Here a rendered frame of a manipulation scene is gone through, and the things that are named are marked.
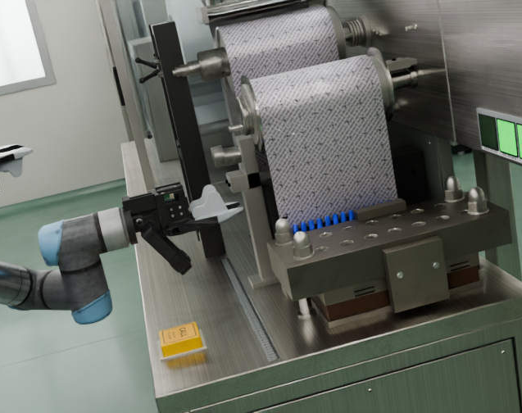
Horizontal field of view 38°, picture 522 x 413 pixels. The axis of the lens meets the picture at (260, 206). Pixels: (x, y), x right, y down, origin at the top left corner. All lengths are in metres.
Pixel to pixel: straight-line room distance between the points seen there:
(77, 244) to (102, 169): 5.68
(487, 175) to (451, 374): 0.53
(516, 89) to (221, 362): 0.63
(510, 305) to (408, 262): 0.19
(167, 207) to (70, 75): 5.60
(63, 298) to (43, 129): 5.62
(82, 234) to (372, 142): 0.56
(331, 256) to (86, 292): 0.44
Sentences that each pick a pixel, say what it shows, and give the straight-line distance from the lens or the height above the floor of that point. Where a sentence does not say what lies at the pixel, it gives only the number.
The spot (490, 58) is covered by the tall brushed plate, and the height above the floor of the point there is 1.30.
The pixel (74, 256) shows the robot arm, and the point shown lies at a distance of 1.38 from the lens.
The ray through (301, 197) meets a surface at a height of 1.08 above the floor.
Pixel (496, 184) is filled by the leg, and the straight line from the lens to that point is 1.73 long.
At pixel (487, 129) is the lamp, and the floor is 1.19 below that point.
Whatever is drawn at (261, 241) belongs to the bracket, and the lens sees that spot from 1.52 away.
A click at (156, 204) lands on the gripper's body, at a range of 1.37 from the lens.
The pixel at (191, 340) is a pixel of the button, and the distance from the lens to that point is 1.34.
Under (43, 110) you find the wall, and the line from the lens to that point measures 6.98.
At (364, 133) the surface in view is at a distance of 1.45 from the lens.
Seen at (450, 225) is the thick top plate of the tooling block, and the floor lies 1.03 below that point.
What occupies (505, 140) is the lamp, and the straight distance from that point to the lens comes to 1.23.
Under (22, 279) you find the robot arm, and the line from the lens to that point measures 1.44.
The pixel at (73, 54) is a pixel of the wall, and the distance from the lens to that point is 6.93.
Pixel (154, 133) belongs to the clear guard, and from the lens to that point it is 2.42.
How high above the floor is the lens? 1.48
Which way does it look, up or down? 16 degrees down
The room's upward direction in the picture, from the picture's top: 12 degrees counter-clockwise
